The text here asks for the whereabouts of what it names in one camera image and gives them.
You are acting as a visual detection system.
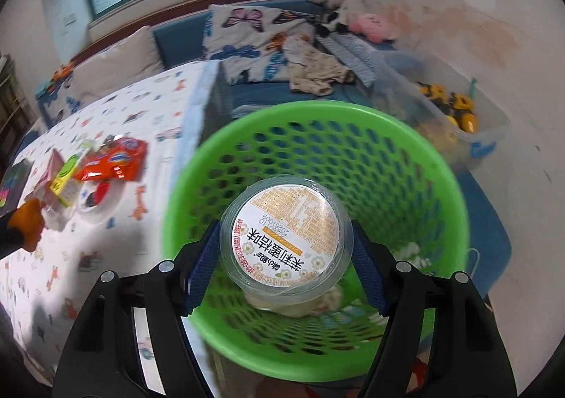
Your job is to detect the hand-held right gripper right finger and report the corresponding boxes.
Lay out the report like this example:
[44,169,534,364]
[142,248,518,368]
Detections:
[351,219,517,398]

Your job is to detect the colourful marker case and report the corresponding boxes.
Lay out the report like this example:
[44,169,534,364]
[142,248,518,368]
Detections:
[0,160,34,218]

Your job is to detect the green plastic mesh basket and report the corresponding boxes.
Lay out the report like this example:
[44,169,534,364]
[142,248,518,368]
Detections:
[163,100,469,368]

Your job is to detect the cluttered shelf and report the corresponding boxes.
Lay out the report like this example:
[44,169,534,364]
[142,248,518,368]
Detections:
[0,54,27,147]

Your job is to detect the white crumpled wrapper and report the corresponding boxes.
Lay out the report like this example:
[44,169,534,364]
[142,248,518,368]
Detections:
[397,241,431,269]

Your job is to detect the large butterfly print pillow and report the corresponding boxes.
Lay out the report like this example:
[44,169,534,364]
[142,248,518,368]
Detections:
[203,5,319,83]

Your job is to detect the grey striped folded cloth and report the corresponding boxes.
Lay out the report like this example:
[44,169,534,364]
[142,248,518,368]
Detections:
[318,34,380,85]

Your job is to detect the small butterfly print pillow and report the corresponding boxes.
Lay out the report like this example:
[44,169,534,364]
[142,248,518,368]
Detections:
[37,85,84,125]

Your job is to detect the orange snack packet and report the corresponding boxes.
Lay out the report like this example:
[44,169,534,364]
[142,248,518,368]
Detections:
[73,138,148,182]

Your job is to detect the pink snack packet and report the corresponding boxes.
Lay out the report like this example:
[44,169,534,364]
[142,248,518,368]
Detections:
[33,147,67,200]

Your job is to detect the cartoon printed tablecloth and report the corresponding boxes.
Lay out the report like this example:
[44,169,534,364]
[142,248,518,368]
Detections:
[0,60,221,381]

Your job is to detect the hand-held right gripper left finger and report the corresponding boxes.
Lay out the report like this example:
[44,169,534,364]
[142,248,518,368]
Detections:
[52,219,221,398]

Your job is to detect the beige printed cloth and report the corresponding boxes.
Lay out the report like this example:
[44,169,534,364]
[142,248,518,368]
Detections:
[289,36,354,96]

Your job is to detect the yellow-green small carton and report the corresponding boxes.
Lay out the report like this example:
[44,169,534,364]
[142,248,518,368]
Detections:
[48,140,95,207]

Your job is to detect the clear plastic cup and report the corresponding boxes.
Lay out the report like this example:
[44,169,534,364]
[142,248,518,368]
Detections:
[219,175,354,297]

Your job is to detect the clear plastic storage box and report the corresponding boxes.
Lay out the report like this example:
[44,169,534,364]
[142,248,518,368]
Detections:
[375,52,513,169]

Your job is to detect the beige pillow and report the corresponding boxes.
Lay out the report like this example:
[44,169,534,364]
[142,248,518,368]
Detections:
[73,26,165,94]

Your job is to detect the black and white plush toys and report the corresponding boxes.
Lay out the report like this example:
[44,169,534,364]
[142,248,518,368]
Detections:
[307,0,367,37]

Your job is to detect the pink plush toy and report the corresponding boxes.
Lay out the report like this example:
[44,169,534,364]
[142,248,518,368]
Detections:
[351,13,396,43]

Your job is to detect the clear cup with red inside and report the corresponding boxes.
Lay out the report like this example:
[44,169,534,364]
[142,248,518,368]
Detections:
[77,177,124,222]

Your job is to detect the yellow toy truck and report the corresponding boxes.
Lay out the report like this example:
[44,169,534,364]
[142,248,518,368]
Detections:
[417,83,446,105]
[446,91,478,133]

